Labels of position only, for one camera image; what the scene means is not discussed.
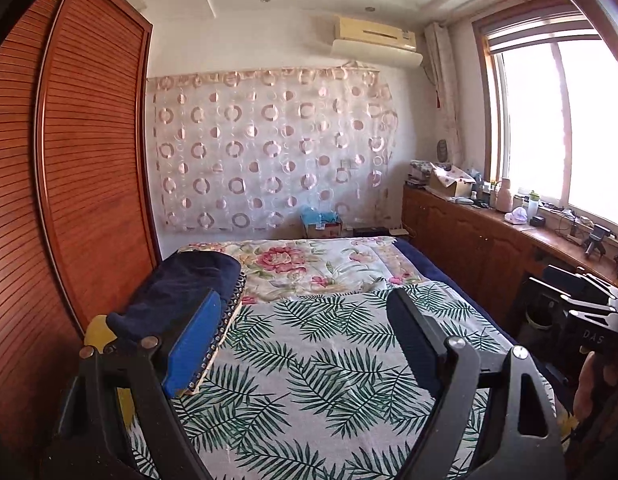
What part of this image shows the open cardboard box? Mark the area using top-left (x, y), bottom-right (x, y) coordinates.
top-left (428, 164), bottom-right (476, 198)

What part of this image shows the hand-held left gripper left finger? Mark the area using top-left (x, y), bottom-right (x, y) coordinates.
top-left (39, 289), bottom-right (223, 480)

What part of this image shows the wall air conditioner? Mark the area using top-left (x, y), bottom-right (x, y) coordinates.
top-left (330, 16), bottom-right (424, 68)

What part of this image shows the white tied window curtain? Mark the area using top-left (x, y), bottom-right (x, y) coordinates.
top-left (423, 21), bottom-right (464, 155)

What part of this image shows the dark medallion-patterned folded cloth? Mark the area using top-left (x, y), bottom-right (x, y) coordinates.
top-left (189, 272), bottom-right (247, 392)

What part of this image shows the floral quilt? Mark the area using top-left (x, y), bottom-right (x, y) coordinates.
top-left (176, 237), bottom-right (425, 306)

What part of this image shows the small cardboard box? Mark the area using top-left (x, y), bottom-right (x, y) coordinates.
top-left (303, 222), bottom-right (344, 239)

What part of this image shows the small round bin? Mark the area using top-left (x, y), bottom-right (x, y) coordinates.
top-left (524, 305), bottom-right (554, 331)

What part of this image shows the wooden-framed window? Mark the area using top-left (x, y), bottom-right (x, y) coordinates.
top-left (471, 5), bottom-right (618, 233)

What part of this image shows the small black tripod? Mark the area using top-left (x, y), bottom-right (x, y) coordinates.
top-left (581, 225), bottom-right (612, 259)

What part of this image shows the navy blue printed t-shirt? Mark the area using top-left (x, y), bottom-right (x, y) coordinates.
top-left (106, 251), bottom-right (242, 346)

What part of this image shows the person's right hand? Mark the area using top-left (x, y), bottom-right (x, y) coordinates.
top-left (574, 355), bottom-right (617, 421)

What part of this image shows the wooden louvred wardrobe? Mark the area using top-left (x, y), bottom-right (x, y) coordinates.
top-left (0, 0), bottom-right (162, 461)

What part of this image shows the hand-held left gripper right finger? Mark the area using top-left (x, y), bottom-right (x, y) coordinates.
top-left (386, 288), bottom-right (564, 480)

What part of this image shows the leaf-print bed sheet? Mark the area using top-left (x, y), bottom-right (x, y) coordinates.
top-left (129, 280), bottom-right (560, 480)

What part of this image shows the circle-patterned sheer curtain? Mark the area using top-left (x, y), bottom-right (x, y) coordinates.
top-left (146, 62), bottom-right (400, 233)

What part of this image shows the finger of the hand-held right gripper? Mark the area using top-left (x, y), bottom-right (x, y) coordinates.
top-left (560, 294), bottom-right (618, 321)
top-left (543, 265), bottom-right (614, 298)

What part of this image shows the long wooden cabinet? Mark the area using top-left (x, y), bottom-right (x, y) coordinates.
top-left (401, 182), bottom-right (618, 331)

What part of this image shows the navy blue blanket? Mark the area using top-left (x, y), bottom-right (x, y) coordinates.
top-left (396, 240), bottom-right (492, 322)

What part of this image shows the stack of small boxes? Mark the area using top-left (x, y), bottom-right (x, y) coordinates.
top-left (408, 160), bottom-right (432, 188)

